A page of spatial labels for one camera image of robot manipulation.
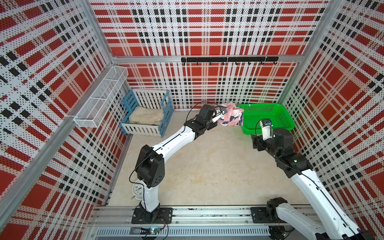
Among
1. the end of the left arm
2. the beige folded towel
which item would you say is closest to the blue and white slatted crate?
the beige folded towel

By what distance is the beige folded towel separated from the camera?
107cm

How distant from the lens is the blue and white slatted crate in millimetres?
1034

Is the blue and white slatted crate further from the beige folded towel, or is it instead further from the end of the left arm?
the end of the left arm
